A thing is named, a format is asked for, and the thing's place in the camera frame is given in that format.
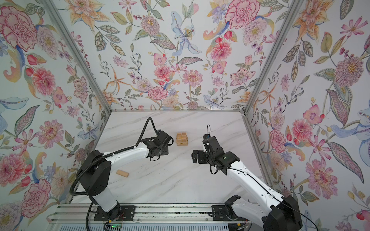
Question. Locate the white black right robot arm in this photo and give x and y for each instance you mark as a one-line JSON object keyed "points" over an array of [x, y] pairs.
{"points": [[272, 211]]}

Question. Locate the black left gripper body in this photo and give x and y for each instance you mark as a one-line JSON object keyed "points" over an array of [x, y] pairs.
{"points": [[164, 151]]}

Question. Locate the aluminium corner post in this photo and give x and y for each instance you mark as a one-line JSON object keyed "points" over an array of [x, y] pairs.
{"points": [[66, 35], [284, 30]]}

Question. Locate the aluminium corner post left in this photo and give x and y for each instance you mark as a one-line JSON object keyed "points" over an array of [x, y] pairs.
{"points": [[66, 35]]}

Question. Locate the wood arch block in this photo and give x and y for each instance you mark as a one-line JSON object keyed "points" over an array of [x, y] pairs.
{"points": [[179, 141], [185, 142]]}

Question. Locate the aluminium corner post right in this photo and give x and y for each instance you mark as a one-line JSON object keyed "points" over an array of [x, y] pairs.
{"points": [[284, 30]]}

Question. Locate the numbered long wood block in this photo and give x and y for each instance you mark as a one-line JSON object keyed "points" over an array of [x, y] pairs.
{"points": [[181, 136]]}

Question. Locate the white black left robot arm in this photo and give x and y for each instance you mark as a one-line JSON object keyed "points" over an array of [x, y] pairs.
{"points": [[93, 176]]}

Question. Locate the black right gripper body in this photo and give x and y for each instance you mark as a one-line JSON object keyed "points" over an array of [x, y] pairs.
{"points": [[203, 158]]}

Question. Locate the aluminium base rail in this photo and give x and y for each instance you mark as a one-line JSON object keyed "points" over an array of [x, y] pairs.
{"points": [[161, 213]]}

